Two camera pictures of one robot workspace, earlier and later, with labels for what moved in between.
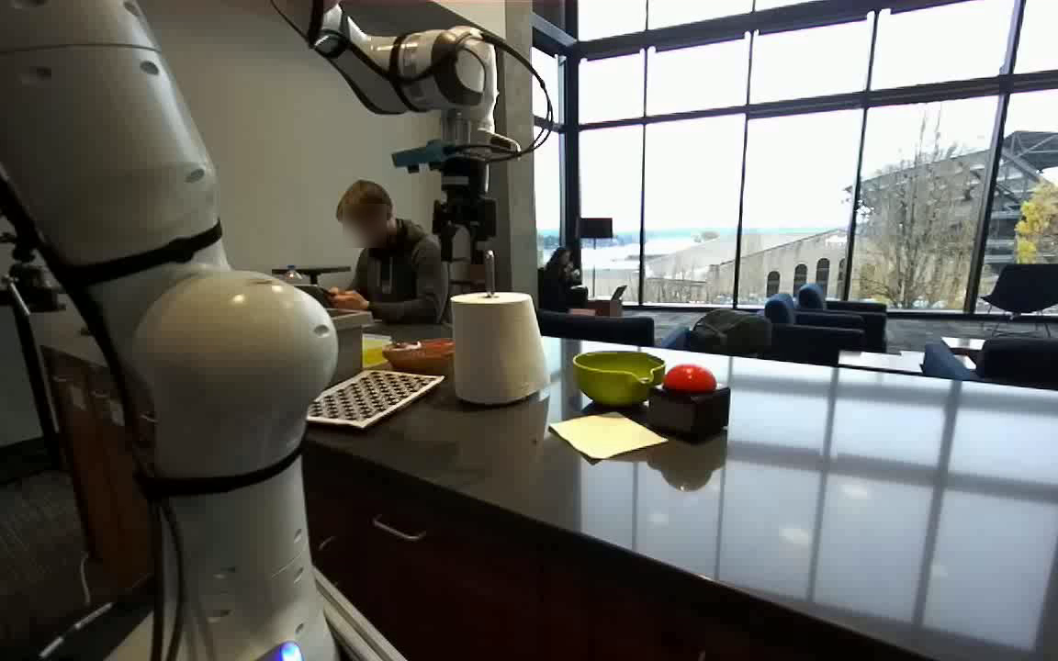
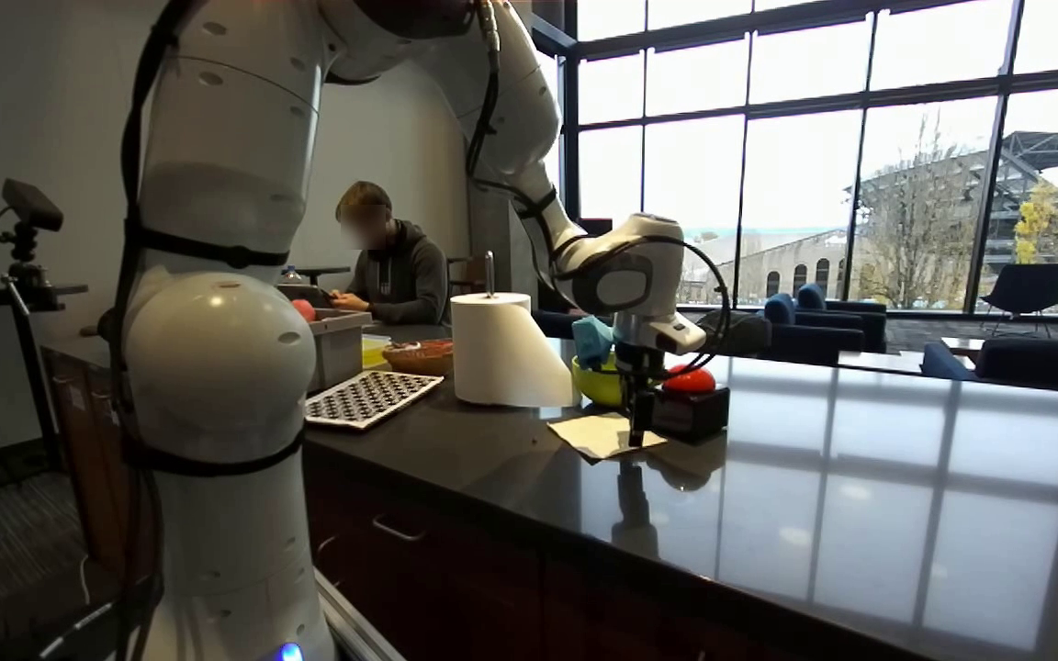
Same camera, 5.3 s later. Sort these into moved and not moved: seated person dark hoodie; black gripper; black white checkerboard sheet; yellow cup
Moved: black gripper
Not moved: black white checkerboard sheet; seated person dark hoodie; yellow cup
